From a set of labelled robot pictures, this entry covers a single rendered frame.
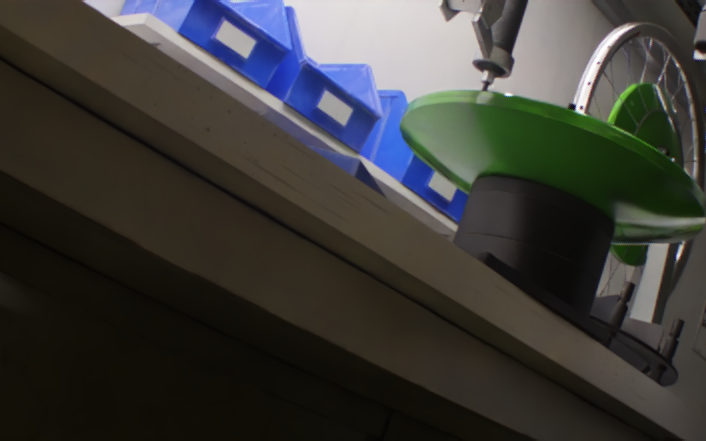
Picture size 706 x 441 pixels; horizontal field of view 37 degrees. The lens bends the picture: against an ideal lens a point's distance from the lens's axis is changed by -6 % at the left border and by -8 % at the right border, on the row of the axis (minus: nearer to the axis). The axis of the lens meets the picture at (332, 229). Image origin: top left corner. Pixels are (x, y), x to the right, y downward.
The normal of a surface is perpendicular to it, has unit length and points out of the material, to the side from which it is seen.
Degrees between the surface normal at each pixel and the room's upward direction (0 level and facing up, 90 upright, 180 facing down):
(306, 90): 100
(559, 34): 90
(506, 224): 90
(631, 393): 90
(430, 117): 155
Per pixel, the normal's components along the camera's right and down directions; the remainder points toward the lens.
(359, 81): -0.61, -0.42
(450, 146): -0.62, 0.72
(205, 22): 0.62, 0.25
